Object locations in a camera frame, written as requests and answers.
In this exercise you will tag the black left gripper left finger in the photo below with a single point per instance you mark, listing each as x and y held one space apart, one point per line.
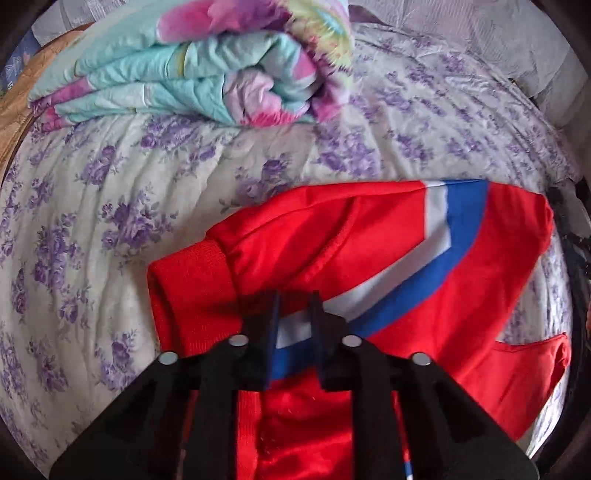
179 418

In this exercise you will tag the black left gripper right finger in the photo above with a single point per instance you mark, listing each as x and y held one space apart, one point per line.
410 418

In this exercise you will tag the red pants with striped side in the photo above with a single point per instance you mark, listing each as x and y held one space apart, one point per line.
432 267

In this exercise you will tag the purple floral bed sheet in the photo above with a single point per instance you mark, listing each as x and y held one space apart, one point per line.
85 209

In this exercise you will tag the brown quilted mattress edge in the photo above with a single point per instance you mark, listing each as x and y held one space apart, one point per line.
16 116

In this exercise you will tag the folded teal pink floral quilt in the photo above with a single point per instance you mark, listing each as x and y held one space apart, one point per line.
239 63

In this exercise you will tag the blue patterned fabric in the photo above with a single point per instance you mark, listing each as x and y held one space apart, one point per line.
19 58

